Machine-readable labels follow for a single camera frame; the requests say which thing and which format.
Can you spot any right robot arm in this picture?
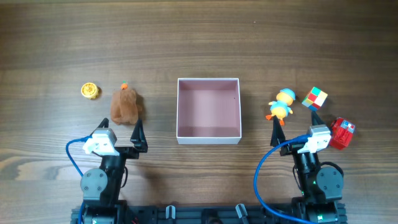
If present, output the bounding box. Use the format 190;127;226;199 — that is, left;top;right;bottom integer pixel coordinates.
271;111;348;224

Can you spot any blue cable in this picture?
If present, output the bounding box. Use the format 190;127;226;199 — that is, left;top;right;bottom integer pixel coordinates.
252;134;315;224
65;136;94;224

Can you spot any yellow duck toy blue hat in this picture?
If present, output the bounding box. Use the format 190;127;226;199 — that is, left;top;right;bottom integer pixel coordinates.
265;88;295;126

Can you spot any white box pink interior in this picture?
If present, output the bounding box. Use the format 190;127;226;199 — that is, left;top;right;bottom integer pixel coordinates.
176;78;242;145

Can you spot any brown plush toy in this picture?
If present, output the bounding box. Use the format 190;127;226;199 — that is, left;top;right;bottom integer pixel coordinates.
110;82;139;125

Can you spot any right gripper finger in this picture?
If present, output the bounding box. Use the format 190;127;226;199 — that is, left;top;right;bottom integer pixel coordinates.
270;117;286;147
311;111;324;126

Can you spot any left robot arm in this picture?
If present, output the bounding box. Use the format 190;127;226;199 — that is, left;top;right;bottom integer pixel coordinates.
74;118;148;224

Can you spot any red toy fire truck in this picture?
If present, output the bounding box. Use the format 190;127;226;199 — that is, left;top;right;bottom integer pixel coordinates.
329;117;356;150

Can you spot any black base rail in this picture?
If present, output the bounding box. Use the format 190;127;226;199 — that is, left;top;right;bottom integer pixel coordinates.
70;203;347;224

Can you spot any multicolour puzzle cube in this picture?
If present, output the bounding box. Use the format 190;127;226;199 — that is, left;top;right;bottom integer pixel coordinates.
302;87;328;111

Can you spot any yellow plastic wheel disc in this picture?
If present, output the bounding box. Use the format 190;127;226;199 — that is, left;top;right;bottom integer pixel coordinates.
81;82;99;100

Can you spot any right blue cable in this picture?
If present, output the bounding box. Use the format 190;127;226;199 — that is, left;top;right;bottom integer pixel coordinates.
252;134;315;224

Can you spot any left blue cable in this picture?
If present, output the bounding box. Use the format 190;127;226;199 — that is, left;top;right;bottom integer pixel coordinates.
65;136;94;224

